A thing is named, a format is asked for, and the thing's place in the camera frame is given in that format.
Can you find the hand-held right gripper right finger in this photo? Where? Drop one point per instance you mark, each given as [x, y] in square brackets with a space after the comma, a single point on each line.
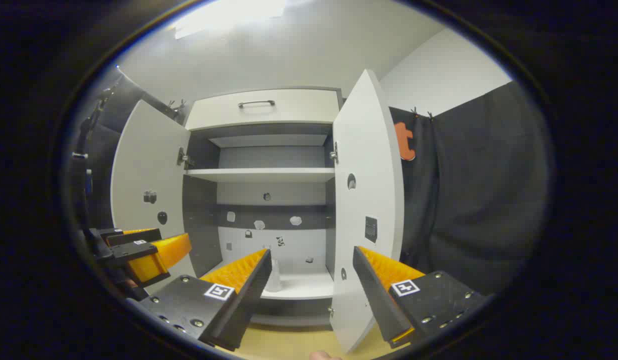
[374, 295]

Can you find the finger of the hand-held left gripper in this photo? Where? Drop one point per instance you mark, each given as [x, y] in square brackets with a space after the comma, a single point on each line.
[136, 238]
[134, 252]

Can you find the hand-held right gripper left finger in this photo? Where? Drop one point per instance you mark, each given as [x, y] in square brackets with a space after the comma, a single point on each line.
[249, 290]

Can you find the clear plastic bottle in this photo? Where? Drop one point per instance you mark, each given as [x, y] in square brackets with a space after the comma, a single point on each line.
[274, 280]

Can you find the white cabinet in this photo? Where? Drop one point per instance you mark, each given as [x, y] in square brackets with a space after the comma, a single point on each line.
[204, 225]

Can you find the white cabinet door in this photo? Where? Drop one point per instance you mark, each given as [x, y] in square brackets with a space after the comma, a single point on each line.
[369, 165]
[144, 165]

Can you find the metal door hinge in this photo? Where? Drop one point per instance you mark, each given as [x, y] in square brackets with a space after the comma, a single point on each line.
[334, 154]
[183, 158]

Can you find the white cabinet shelf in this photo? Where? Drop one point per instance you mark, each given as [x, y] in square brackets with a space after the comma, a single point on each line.
[259, 174]

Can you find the white cabinet drawer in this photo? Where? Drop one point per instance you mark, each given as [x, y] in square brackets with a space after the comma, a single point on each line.
[289, 112]

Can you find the black backdrop cloth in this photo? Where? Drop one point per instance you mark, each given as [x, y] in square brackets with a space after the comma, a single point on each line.
[479, 190]

